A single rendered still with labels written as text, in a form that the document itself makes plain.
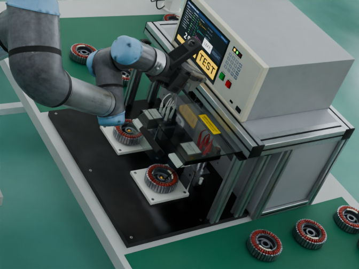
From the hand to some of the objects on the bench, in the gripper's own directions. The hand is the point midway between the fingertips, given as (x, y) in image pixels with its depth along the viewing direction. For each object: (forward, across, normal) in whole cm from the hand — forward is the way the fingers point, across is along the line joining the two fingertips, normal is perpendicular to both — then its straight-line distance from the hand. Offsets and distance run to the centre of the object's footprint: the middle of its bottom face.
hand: (204, 76), depth 198 cm
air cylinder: (+26, +4, -34) cm, 43 cm away
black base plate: (+15, -8, -42) cm, 45 cm away
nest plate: (+12, -20, -40) cm, 47 cm away
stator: (+12, -20, -39) cm, 46 cm away
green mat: (+34, +56, -33) cm, 73 cm away
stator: (+51, +38, -25) cm, 68 cm away
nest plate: (+12, +4, -40) cm, 42 cm away
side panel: (+50, +24, -25) cm, 61 cm away
